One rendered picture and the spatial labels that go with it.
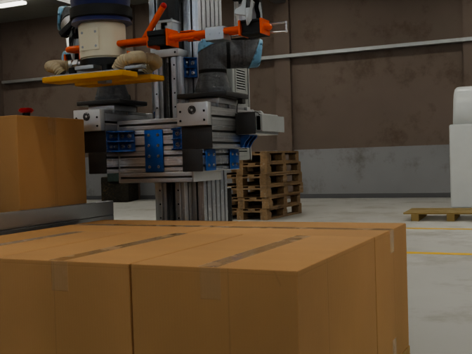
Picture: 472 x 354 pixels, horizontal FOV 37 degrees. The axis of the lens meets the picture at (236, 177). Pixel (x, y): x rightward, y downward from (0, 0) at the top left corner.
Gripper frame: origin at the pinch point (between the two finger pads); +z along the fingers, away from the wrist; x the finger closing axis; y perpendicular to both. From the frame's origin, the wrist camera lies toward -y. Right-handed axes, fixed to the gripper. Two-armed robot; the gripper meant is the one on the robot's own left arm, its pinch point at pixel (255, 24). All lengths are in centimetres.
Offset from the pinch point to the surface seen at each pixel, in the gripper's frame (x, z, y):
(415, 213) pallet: -596, 105, 48
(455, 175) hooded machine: -698, 65, 14
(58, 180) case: -3, 49, 85
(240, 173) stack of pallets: -593, 51, 260
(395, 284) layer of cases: 4, 84, -44
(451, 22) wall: -1025, -187, 48
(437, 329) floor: -96, 121, -42
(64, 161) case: -7, 42, 85
